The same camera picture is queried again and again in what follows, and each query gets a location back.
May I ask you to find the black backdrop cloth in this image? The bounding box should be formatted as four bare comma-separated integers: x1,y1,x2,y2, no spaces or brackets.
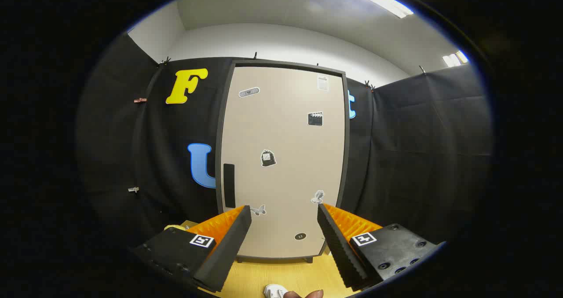
77,34,491,246

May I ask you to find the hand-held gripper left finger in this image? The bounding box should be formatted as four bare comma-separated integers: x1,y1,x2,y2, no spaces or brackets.
132,205,252,293

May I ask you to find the grey shoe cabinet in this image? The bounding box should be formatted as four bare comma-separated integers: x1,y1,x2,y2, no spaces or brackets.
215,59,351,264

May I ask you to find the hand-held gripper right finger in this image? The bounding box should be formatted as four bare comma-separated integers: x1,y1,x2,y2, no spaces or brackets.
318,203,445,291

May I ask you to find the beige shoe cabinet door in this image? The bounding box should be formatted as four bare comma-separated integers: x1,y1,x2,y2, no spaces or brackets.
220,66,346,259

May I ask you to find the white shoe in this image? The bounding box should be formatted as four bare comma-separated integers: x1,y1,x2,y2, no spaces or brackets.
264,284,289,298

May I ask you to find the small ceiling light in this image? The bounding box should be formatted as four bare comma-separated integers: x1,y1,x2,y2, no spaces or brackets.
442,51,469,67

